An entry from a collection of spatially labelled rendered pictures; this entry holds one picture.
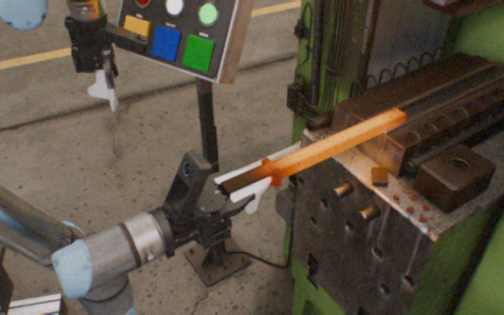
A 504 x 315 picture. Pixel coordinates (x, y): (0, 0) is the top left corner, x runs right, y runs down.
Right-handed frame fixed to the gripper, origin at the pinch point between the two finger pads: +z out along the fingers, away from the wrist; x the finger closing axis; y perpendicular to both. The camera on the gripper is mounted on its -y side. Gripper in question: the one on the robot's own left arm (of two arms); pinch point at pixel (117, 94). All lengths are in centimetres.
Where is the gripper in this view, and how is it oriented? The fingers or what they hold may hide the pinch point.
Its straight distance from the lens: 120.6
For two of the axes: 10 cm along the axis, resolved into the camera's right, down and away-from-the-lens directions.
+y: -9.8, 1.3, -1.5
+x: 2.0, 6.4, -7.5
